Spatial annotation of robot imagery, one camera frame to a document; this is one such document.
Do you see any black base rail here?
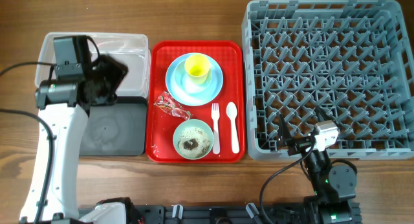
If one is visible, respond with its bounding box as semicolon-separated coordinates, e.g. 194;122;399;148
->
77;203;362;224

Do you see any green bowl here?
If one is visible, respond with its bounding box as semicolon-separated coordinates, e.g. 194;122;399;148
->
173;119;215;160

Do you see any red plastic tray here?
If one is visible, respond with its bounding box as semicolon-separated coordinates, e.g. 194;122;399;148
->
146;41;246;163

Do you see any black waste bin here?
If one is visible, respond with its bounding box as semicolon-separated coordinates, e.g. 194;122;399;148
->
80;96;147;156

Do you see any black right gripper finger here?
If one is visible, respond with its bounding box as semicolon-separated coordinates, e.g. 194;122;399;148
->
315;106;336;127
278;114;291;147

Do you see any rice and peanut waste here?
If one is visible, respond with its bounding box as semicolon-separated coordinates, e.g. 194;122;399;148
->
178;127;210;159

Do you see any white plastic fork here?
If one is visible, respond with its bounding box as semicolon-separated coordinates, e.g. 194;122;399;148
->
211;103;220;155

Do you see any light blue small bowl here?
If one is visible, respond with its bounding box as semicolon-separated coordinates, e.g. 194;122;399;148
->
174;60;212;95

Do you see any white plastic spoon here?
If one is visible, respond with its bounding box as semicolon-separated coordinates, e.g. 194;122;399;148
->
226;102;240;154

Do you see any grey dishwasher rack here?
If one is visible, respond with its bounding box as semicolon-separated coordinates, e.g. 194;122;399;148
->
241;0;413;161

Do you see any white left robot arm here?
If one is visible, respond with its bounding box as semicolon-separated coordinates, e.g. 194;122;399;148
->
19;55;128;223

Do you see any light blue plate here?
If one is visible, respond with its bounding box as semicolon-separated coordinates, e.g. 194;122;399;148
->
165;52;224;106

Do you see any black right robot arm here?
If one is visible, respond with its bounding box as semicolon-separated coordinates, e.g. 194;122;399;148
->
278;107;362;223

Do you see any clear plastic storage box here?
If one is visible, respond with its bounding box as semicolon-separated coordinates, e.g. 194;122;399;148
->
34;32;151;98

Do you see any yellow cup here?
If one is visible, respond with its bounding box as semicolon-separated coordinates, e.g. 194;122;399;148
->
184;53;210;85

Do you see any red strawberry cake wrapper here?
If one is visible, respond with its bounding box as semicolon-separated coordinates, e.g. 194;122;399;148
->
154;91;193;120

